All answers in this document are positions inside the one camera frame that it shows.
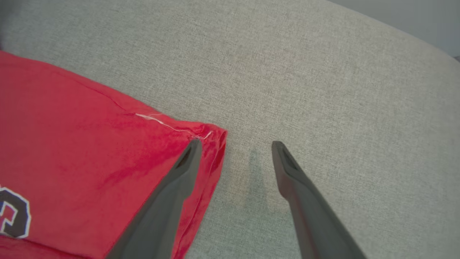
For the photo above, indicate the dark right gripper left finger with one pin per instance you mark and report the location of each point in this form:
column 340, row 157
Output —
column 161, row 216

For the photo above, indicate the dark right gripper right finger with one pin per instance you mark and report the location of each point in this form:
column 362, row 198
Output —
column 312, row 223

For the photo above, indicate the red basketball jersey white trim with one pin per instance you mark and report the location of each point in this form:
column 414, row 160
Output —
column 90, row 162

